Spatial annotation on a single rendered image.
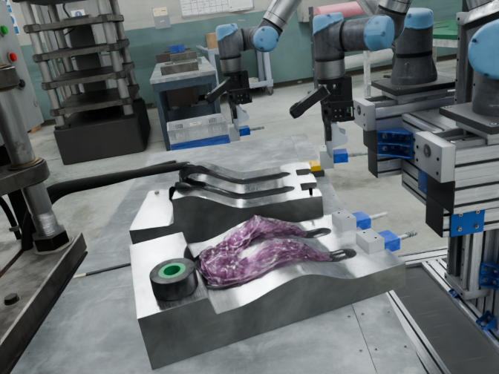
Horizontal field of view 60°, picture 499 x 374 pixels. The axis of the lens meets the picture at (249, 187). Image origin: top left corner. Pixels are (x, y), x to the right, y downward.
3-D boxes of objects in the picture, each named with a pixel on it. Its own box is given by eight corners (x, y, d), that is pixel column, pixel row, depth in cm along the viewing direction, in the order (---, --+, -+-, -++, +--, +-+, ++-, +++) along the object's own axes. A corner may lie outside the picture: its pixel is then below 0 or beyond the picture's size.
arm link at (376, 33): (399, 11, 103) (356, 16, 110) (384, 15, 95) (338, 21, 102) (400, 45, 106) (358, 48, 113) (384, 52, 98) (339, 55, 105)
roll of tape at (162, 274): (186, 268, 81) (183, 252, 79) (206, 286, 74) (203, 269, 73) (146, 286, 77) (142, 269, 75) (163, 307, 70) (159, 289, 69)
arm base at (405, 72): (424, 74, 157) (425, 46, 153) (445, 80, 143) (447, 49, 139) (384, 80, 156) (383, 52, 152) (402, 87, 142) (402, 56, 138)
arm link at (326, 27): (337, 12, 101) (305, 17, 106) (339, 61, 105) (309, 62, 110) (350, 10, 107) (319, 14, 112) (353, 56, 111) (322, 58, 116)
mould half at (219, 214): (310, 188, 135) (307, 147, 130) (324, 227, 111) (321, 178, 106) (153, 208, 137) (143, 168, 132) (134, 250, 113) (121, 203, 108)
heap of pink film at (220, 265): (301, 228, 100) (298, 197, 97) (338, 265, 84) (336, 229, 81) (192, 257, 94) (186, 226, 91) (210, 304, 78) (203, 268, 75)
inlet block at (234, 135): (263, 133, 163) (261, 119, 161) (266, 136, 159) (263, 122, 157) (229, 138, 162) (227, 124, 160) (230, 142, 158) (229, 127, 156)
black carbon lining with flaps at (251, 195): (290, 177, 127) (287, 146, 123) (296, 199, 112) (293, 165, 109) (174, 191, 128) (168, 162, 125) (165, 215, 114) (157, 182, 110)
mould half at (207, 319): (340, 231, 108) (338, 191, 104) (405, 286, 85) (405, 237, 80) (140, 288, 96) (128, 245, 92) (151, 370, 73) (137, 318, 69)
